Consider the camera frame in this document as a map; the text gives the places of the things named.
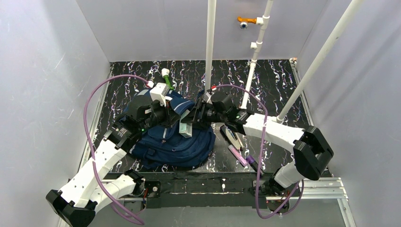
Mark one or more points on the green white pipe fitting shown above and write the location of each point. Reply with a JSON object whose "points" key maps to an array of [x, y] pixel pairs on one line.
{"points": [[165, 74]]}

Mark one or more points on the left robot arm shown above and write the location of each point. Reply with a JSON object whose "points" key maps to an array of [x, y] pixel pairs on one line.
{"points": [[100, 163]]}

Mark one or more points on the pink highlighter pen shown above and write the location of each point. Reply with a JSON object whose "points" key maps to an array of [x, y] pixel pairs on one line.
{"points": [[237, 155]]}

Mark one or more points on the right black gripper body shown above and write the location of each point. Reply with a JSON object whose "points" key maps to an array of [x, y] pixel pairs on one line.
{"points": [[200, 109]]}

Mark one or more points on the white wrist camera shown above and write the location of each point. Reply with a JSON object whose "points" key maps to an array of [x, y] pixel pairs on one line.
{"points": [[207, 94], [158, 93]]}

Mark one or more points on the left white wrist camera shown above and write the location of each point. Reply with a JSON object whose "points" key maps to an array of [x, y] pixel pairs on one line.
{"points": [[158, 93]]}

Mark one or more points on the black marker pen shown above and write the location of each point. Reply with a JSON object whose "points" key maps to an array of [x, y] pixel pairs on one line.
{"points": [[254, 164]]}

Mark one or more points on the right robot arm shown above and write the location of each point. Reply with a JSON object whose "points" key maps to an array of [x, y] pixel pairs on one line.
{"points": [[311, 151]]}

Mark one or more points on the navy blue student backpack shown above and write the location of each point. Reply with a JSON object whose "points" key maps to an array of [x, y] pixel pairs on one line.
{"points": [[160, 145]]}

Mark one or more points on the orange tap on pipe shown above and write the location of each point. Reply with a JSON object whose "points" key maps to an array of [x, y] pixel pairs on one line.
{"points": [[244, 21]]}

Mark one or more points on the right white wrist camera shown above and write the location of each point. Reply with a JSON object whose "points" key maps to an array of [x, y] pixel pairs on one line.
{"points": [[207, 94]]}

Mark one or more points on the grey black stapler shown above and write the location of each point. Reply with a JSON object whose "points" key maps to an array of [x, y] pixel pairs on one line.
{"points": [[231, 137]]}

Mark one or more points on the transparent pencil case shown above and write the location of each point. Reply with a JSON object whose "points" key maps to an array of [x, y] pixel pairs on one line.
{"points": [[185, 129]]}

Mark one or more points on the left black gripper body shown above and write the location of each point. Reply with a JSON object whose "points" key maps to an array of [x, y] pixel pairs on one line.
{"points": [[170, 113]]}

